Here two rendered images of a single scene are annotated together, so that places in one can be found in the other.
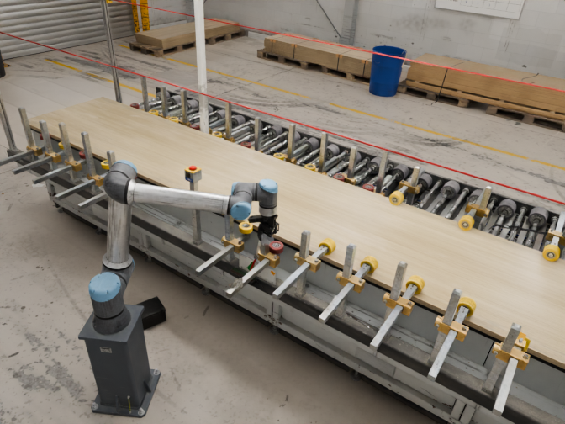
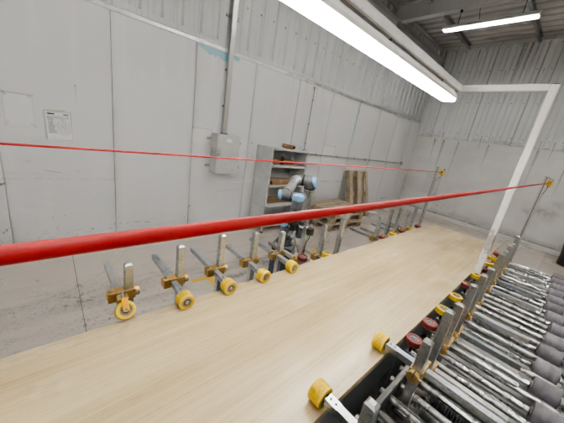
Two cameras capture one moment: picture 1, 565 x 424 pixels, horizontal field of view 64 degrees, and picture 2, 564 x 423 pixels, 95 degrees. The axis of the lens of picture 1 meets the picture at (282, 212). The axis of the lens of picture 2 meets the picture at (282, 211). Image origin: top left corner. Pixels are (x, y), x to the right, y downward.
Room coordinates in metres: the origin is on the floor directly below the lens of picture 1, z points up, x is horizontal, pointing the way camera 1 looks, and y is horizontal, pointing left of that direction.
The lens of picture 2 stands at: (2.23, -1.87, 1.81)
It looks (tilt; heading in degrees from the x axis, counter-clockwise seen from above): 17 degrees down; 103
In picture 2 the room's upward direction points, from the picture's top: 9 degrees clockwise
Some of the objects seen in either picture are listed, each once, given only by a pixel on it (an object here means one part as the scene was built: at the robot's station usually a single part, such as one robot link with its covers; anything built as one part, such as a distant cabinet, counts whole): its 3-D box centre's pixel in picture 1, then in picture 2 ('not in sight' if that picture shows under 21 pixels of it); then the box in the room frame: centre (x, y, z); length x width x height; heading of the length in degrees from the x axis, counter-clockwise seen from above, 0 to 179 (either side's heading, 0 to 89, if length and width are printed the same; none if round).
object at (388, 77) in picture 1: (387, 71); not in sight; (7.61, -1.58, 0.36); 0.59 x 0.57 x 0.73; 147
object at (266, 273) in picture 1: (256, 269); not in sight; (1.98, 0.13, 0.75); 0.26 x 0.01 x 0.10; 57
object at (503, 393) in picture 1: (507, 378); (113, 280); (1.18, -0.93, 0.95); 0.37 x 0.03 x 0.03; 147
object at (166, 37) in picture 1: (191, 31); not in sight; (10.28, 2.19, 0.23); 2.41 x 0.77 x 0.17; 148
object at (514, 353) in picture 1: (509, 355); (123, 293); (1.30, -0.99, 0.95); 0.14 x 0.06 x 0.05; 57
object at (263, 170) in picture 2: not in sight; (278, 189); (0.96, 2.90, 0.78); 0.90 x 0.45 x 1.55; 57
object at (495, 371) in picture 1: (498, 364); (128, 305); (1.31, -0.97, 0.87); 0.04 x 0.04 x 0.48; 57
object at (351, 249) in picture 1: (345, 283); (252, 263); (1.72, -0.33, 0.92); 0.04 x 0.04 x 0.48; 57
